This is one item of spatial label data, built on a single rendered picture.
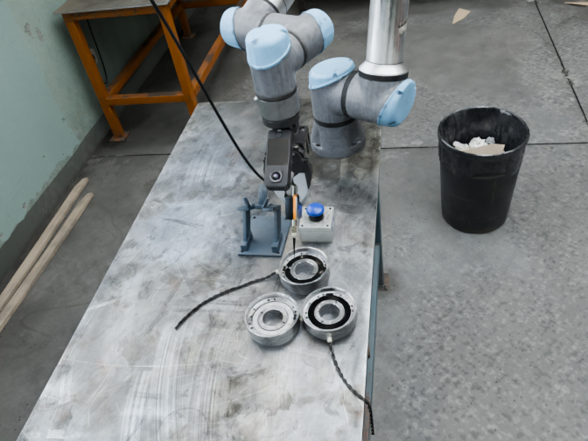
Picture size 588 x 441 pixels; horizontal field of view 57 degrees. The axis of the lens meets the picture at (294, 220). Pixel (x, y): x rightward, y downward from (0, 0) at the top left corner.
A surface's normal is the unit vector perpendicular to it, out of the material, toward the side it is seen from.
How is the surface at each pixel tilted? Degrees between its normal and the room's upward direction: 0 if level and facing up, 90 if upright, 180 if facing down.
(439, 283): 0
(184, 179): 0
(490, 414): 0
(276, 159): 32
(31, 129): 90
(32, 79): 90
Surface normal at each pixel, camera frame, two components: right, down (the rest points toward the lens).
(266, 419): -0.14, -0.73
